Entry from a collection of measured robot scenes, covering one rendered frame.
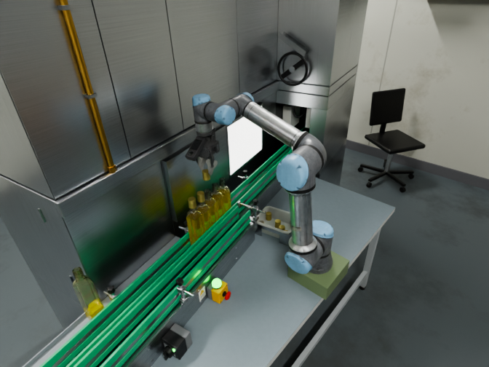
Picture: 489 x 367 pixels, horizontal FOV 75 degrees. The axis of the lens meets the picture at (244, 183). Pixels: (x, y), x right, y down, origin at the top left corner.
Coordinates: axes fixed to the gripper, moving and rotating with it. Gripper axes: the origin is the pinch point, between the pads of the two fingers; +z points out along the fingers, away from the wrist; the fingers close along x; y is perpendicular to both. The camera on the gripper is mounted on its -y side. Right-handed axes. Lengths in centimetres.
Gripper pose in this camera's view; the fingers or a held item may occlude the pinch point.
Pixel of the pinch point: (206, 172)
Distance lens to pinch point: 148.1
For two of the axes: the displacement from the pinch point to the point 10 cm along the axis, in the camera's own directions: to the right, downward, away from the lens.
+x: -8.5, -2.6, 4.5
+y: 5.2, -4.7, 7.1
